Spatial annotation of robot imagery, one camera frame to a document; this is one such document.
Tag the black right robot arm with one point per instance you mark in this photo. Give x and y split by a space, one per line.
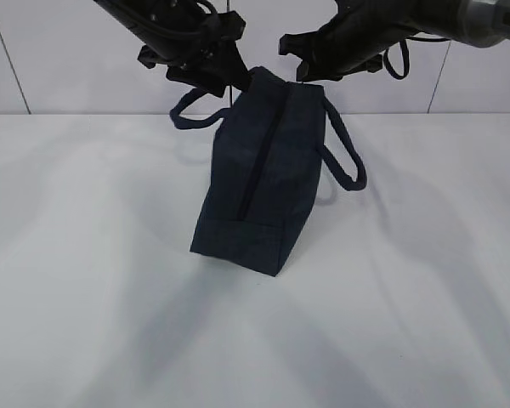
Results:
483 24

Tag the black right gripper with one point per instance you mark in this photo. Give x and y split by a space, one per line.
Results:
369 36

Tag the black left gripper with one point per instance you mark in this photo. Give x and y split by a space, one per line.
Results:
182 34

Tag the dark navy lunch bag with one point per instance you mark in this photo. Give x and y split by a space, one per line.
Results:
267 156

